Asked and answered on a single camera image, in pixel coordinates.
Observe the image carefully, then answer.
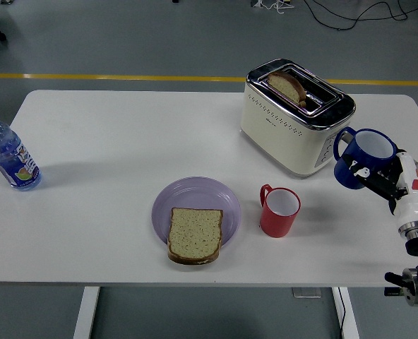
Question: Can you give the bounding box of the white floor cable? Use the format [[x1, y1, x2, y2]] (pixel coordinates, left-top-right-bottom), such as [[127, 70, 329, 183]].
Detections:
[[250, 0, 294, 15]]

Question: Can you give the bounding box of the cream and chrome toaster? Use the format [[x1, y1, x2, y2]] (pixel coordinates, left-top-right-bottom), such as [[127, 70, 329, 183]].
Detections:
[[239, 58, 357, 179]]

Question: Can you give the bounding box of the thin black table cable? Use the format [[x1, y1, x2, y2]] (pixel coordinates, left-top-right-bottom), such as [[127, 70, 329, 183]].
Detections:
[[337, 287, 347, 339]]

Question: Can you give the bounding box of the grey under-table bracket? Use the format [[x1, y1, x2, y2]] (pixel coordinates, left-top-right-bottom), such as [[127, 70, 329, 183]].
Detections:
[[292, 287, 323, 299]]

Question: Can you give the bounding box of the upright bread slice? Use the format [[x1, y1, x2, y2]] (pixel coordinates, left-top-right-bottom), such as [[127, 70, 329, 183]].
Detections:
[[266, 70, 306, 107]]

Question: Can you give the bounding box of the flat bread slice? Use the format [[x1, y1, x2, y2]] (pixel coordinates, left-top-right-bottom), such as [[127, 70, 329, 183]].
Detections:
[[166, 207, 224, 266]]

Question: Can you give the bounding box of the white table leg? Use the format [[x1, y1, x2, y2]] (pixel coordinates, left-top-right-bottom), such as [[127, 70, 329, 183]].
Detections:
[[72, 286, 101, 339], [331, 286, 360, 339]]

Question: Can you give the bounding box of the purple round plate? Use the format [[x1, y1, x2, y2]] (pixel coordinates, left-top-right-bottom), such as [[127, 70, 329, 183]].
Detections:
[[150, 176, 241, 252]]

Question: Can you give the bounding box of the blue-capped water bottle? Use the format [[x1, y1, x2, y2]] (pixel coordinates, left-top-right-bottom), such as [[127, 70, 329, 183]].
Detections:
[[0, 111, 42, 192]]

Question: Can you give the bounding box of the black floor cable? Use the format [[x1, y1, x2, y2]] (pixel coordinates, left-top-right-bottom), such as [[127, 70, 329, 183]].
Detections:
[[302, 0, 418, 31]]

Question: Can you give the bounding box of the red enamel mug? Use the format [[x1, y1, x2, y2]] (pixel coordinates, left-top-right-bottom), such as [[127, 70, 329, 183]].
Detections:
[[259, 183, 301, 239]]

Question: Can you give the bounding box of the blue enamel mug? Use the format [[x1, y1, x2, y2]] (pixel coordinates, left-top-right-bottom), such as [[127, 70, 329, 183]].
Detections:
[[333, 126, 398, 191]]

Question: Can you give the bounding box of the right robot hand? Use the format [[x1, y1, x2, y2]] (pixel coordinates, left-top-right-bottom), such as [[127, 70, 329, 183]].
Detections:
[[348, 150, 418, 227]]

